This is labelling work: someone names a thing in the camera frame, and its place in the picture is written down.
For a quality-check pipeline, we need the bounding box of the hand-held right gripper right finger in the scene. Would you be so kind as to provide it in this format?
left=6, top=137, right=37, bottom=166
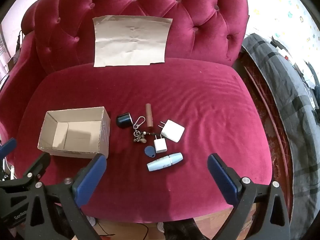
left=207, top=153, right=292, bottom=240

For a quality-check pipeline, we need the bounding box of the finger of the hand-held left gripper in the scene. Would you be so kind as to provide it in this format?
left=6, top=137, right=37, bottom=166
left=15, top=152, right=51, bottom=184
left=0, top=138, right=17, bottom=158

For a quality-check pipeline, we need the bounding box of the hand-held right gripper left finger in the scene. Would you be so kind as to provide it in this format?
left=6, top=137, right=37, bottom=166
left=24, top=154, right=108, bottom=240

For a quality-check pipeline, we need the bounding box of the cardboard box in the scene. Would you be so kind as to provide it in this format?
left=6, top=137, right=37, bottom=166
left=37, top=106, right=111, bottom=159

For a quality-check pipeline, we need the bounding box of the light blue pen-shaped tube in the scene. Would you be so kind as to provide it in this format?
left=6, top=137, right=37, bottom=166
left=146, top=152, right=184, bottom=172

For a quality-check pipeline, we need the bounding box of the carabiner keychain with charms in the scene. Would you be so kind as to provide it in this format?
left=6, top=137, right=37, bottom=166
left=132, top=116, right=162, bottom=143

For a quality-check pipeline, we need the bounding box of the blue key fob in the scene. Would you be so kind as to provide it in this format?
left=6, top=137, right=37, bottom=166
left=143, top=146, right=156, bottom=158

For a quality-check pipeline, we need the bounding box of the black cylindrical cap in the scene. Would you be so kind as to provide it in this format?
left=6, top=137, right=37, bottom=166
left=116, top=112, right=134, bottom=130

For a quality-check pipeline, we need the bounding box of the large white charger plug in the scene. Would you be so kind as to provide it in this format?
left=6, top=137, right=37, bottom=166
left=158, top=119, right=185, bottom=143

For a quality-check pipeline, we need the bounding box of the small white charger plug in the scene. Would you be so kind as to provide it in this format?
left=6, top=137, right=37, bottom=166
left=153, top=134, right=168, bottom=154

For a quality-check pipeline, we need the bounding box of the brown lipstick tube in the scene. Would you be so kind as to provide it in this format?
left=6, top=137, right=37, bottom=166
left=145, top=103, right=154, bottom=127

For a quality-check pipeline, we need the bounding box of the small brown box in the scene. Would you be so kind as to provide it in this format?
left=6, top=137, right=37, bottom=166
left=7, top=56, right=19, bottom=72

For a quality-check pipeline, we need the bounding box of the red velvet tufted armchair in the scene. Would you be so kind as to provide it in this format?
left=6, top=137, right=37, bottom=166
left=0, top=0, right=274, bottom=224

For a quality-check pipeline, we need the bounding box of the cartoon printed curtain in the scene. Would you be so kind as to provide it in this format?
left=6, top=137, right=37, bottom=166
left=0, top=22, right=13, bottom=80

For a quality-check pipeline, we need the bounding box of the grey plaid blanket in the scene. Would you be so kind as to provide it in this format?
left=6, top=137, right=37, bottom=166
left=241, top=32, right=320, bottom=230

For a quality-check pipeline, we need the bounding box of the brown paper sheet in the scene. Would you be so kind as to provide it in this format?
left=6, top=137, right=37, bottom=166
left=92, top=15, right=173, bottom=68

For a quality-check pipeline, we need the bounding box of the white cartoon printed cloth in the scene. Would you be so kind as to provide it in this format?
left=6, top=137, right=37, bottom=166
left=244, top=0, right=320, bottom=80

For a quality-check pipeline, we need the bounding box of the dark wooden bed frame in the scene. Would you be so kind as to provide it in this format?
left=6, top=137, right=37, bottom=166
left=234, top=52, right=294, bottom=220

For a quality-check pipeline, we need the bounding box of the black hanging strap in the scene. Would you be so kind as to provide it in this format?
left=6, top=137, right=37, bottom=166
left=15, top=30, right=24, bottom=53

